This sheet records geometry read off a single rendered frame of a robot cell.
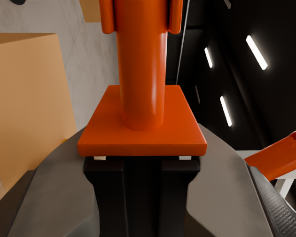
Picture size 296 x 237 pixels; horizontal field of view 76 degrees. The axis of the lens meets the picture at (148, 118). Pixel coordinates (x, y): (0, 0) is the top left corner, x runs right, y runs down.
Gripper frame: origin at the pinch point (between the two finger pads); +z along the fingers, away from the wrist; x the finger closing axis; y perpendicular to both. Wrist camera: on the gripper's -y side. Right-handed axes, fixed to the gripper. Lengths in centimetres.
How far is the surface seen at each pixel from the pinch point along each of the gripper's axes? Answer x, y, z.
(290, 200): 255, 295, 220
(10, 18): -121, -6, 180
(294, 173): 109, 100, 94
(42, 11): -121, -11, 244
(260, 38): 275, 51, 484
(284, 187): 192, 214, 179
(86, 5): -54, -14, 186
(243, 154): 74, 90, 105
